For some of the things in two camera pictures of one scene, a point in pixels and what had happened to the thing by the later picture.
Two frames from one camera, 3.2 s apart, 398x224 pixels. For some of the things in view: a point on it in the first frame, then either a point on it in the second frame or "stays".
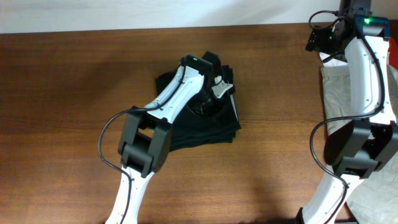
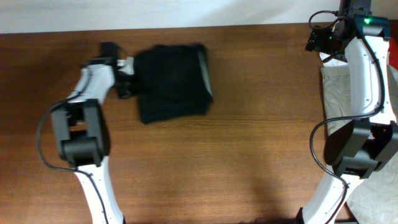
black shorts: [189, 129] -> [173, 81]
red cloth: [393, 46] stays
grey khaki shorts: [374, 200] stays
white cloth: [332, 62] stays
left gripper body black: [206, 100] -> [129, 85]
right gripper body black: [324, 40] stays
